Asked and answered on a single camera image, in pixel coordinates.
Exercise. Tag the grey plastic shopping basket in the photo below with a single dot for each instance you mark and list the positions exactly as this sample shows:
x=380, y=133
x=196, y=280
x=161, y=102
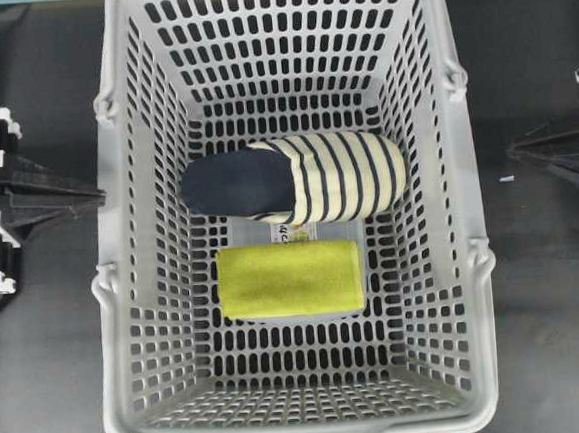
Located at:
x=183, y=79

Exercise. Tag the white paper label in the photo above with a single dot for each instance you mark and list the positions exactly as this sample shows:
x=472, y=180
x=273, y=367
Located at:
x=287, y=233

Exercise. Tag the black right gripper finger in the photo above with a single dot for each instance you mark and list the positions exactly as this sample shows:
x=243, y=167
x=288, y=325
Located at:
x=561, y=131
x=559, y=161

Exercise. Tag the striped navy cream slipper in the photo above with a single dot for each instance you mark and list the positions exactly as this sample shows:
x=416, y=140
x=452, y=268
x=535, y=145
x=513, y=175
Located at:
x=330, y=177

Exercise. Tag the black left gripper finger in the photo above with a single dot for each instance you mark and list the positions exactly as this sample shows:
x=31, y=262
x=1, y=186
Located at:
x=24, y=174
x=30, y=215

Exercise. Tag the yellow-green folded cloth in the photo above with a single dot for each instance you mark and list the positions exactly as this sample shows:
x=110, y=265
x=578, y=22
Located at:
x=306, y=279

